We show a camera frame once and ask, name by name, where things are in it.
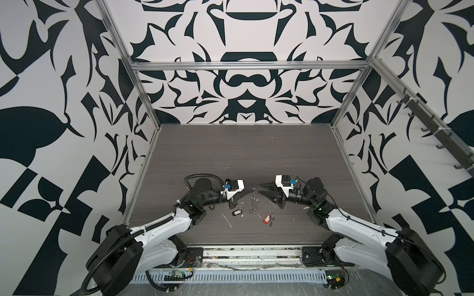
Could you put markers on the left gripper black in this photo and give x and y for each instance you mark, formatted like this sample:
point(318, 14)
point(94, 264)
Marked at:
point(234, 196)

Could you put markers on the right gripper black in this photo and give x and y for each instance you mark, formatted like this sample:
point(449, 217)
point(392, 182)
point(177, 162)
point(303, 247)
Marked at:
point(281, 198)

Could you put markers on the silver key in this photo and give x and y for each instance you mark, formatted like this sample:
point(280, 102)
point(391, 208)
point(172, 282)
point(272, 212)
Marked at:
point(270, 224)

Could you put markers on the red key tag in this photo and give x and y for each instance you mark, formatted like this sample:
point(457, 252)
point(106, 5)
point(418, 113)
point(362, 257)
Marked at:
point(266, 219)

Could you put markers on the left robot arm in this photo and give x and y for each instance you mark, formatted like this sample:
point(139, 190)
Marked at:
point(127, 252)

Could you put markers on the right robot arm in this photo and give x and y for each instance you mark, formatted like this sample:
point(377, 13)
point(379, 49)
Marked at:
point(401, 256)

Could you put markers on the black key tag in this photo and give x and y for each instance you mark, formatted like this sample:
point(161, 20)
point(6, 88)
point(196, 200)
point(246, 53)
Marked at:
point(237, 212)

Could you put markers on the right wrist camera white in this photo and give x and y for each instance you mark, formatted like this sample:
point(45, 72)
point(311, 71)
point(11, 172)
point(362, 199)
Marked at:
point(285, 183)

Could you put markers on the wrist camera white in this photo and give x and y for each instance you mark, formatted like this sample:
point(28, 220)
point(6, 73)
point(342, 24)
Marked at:
point(285, 183)
point(233, 185)

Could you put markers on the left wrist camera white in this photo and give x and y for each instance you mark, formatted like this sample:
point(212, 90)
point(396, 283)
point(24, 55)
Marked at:
point(233, 185)

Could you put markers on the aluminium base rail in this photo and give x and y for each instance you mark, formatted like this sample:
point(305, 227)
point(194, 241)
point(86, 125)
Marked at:
point(253, 257)

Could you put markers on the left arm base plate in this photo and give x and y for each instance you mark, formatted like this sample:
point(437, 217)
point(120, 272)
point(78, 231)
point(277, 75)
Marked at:
point(190, 257)

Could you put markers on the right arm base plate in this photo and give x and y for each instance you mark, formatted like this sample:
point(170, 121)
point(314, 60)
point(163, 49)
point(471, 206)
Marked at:
point(321, 257)

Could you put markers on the white slotted cable duct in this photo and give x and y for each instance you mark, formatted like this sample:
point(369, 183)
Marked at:
point(258, 276)

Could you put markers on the left circuit board with wires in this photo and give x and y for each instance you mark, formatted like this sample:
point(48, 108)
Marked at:
point(178, 276)

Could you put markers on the circuit board with wires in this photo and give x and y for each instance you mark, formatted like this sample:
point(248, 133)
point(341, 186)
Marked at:
point(337, 279)
point(178, 276)

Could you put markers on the right circuit board with wires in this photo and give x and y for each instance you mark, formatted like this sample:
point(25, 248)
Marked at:
point(337, 279)

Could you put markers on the horizontal aluminium frame bar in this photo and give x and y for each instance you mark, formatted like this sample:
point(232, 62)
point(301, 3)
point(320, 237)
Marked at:
point(249, 65)

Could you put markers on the wall hook rail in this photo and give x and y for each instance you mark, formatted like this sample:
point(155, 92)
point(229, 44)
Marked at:
point(433, 125)

